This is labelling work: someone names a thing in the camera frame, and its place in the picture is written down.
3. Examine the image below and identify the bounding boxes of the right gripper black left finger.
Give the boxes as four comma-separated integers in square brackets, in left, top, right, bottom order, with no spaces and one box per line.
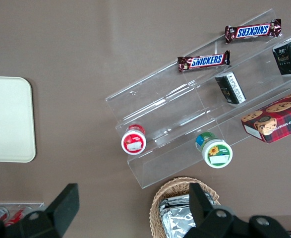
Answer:
[0,183,80,238]

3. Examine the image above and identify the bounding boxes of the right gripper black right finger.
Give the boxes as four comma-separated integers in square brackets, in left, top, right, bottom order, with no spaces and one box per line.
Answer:
[184,182,291,238]

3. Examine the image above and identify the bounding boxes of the oval light wicker basket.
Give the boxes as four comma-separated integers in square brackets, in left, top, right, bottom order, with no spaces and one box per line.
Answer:
[149,176,222,238]

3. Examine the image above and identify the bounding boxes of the cream plastic tray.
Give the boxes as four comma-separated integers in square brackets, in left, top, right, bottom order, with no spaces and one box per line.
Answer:
[0,76,37,164]

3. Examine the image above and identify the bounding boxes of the silver foil wrapped pack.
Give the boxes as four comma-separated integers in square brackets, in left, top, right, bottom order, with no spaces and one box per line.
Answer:
[159,207,203,238]
[159,194,218,212]

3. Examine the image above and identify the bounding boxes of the clear acrylic bottle rack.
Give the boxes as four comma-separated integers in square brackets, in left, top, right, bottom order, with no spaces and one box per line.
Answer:
[0,202,46,224]

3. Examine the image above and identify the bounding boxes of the green lid sunflower jar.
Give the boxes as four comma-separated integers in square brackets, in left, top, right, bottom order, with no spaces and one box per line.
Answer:
[195,131,233,169]

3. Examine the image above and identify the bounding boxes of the red lid white jar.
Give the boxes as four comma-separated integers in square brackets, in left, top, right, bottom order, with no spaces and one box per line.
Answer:
[121,123,148,155]

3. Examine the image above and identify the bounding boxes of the clear acrylic stepped display stand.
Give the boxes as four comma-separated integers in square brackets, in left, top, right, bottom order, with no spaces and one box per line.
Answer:
[105,8,291,190]

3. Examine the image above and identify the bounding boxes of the red tartan cookie box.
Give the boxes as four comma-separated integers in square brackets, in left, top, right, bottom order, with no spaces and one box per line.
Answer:
[240,88,291,144]

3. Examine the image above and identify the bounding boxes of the small black tea box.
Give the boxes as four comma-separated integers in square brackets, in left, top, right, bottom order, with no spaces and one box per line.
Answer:
[215,71,247,107]
[272,37,291,76]

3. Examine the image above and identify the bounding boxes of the Snickers chocolate bar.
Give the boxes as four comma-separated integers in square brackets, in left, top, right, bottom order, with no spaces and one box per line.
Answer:
[177,50,231,73]
[225,18,283,45]

